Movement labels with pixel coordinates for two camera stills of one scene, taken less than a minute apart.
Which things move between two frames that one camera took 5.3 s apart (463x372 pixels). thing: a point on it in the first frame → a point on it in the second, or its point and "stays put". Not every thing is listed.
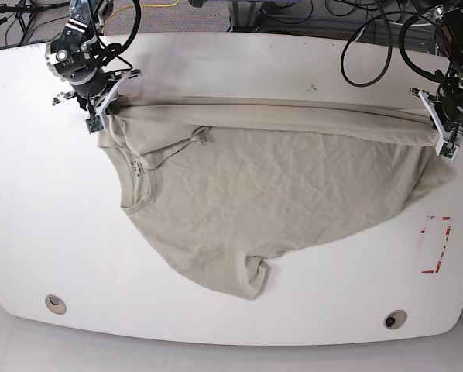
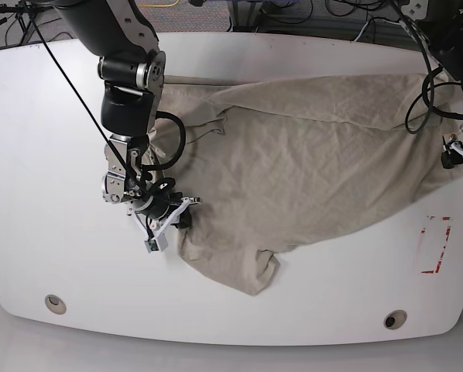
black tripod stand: [26, 11] stays put
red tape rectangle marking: [447, 235] stays put
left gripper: [97, 90] → [156, 213]
